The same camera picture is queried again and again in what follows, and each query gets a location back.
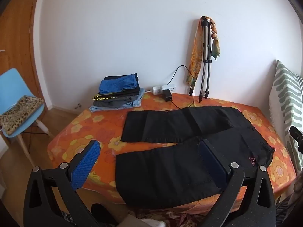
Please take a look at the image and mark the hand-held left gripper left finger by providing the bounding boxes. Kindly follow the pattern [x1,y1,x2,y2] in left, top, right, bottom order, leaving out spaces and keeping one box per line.
[23,140,105,227]

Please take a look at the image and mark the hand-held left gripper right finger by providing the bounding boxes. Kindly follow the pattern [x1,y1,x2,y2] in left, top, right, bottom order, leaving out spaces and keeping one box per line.
[198,139,277,227]

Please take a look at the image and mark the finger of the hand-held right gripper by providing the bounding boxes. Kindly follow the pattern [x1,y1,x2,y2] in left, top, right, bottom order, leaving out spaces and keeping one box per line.
[289,126,303,158]

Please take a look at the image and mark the black pants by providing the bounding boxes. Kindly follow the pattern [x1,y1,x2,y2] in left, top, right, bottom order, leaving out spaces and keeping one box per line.
[115,106,276,210]

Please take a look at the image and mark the orange floral bedsheet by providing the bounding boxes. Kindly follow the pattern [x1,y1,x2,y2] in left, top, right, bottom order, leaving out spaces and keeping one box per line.
[47,92,297,218]

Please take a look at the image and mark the green striped white pillow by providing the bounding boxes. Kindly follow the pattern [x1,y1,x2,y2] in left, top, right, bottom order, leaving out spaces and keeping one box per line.
[268,60,303,171]

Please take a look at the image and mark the grey knit garment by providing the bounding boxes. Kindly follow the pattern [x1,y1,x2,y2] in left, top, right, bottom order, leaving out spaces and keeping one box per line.
[93,96,140,107]

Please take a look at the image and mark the light blue folded garment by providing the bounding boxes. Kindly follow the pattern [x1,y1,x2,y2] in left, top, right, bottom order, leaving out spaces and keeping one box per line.
[89,88,145,112]

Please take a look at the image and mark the leopard print cushion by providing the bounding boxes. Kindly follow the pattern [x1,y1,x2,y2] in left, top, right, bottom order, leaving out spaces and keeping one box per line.
[0,96,45,136]

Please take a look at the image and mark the blue folded shorts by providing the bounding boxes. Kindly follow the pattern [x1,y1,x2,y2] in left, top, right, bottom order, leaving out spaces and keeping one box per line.
[99,73,139,94]

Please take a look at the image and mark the white power strip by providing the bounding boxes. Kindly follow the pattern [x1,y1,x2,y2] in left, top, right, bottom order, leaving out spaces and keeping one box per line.
[152,84,177,95]

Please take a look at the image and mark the light blue chair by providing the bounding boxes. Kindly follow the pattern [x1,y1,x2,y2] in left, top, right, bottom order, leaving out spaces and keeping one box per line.
[0,68,54,166]

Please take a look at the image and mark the orange patterned scarf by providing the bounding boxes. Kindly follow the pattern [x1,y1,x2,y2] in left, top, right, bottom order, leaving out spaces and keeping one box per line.
[186,16,222,87]

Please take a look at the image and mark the silver tripod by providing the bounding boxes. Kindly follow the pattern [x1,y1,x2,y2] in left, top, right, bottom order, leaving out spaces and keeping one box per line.
[189,16,212,103]

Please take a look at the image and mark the wooden door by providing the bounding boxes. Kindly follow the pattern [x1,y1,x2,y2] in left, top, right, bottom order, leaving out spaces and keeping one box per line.
[0,0,50,145]

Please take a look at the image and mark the black adapter cable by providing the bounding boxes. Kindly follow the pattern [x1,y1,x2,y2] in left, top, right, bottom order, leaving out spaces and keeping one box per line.
[167,65,204,110]

